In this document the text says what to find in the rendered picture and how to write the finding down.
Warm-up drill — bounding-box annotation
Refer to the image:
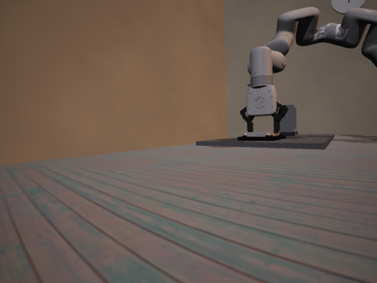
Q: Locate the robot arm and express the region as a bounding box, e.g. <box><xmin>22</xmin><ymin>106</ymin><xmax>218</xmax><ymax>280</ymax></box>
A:
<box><xmin>248</xmin><ymin>7</ymin><xmax>377</xmax><ymax>86</ymax></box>

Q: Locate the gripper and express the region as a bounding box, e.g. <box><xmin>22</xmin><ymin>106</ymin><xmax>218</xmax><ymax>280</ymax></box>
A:
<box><xmin>240</xmin><ymin>84</ymin><xmax>288</xmax><ymax>133</ymax></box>

